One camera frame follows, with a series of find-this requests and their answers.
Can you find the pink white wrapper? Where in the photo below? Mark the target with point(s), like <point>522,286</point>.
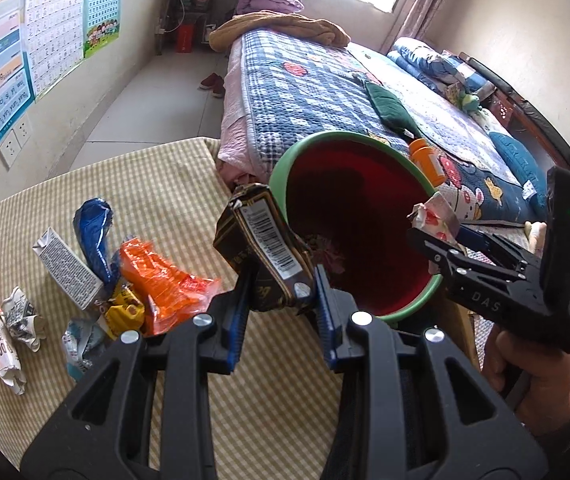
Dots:
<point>435,220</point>

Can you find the white red snack wrapper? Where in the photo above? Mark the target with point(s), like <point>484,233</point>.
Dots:
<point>2,355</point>

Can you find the red bin with green rim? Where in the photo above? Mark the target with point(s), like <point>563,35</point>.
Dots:
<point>360,210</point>

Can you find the folded blue patterned blanket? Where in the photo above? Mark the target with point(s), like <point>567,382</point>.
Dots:
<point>430,62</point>

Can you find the blue green chart wall poster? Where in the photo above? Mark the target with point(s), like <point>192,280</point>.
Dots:
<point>101,5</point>

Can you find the grey white small carton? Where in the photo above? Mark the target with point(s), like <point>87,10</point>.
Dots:
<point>65,265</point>

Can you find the orange plastic wrapper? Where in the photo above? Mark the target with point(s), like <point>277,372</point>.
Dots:
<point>165,285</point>

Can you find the dark brown drink carton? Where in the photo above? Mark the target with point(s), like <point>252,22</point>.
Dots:
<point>260,245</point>

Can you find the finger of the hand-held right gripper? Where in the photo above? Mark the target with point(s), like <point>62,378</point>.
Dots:
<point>495,245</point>
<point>440,255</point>

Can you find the blue plastic wrapper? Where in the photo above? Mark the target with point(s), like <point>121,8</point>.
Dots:
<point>92,235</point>

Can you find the person's right hand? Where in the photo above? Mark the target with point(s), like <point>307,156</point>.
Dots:
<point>515,367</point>

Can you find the red box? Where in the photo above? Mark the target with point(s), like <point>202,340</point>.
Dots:
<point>185,37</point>

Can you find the silver blue snack wrapper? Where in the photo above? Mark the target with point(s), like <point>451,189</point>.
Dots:
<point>82,347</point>

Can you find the dark wooden headboard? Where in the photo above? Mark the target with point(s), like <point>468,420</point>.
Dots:
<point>540,115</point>

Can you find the orange bottle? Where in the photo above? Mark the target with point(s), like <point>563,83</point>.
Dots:
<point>427,160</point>

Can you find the yellow carton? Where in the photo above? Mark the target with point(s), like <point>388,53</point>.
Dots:
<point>125,312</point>

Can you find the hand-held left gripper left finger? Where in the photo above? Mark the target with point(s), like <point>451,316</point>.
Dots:
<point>235,322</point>

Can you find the pink curtain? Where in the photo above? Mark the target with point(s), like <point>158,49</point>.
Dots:
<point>422,0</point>

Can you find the bed with patchwork quilt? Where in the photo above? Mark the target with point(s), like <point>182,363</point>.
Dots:
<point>305,95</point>

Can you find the green plush toy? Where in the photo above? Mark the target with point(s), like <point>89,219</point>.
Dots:
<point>467,97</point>

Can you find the pink bed sheet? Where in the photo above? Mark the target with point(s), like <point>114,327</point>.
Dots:
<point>235,125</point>

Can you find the brown blanket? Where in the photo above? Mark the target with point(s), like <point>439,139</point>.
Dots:
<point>275,27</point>

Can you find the blue pillow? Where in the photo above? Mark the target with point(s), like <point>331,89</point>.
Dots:
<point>520,165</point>

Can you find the white chart wall poster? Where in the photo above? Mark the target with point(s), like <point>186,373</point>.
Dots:
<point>55,25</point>

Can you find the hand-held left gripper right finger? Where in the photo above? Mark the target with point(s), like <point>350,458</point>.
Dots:
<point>326,312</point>

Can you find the green cloth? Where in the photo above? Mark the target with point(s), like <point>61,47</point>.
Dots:
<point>390,107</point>

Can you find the white printed paper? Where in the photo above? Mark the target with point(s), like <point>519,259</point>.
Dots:
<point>21,316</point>

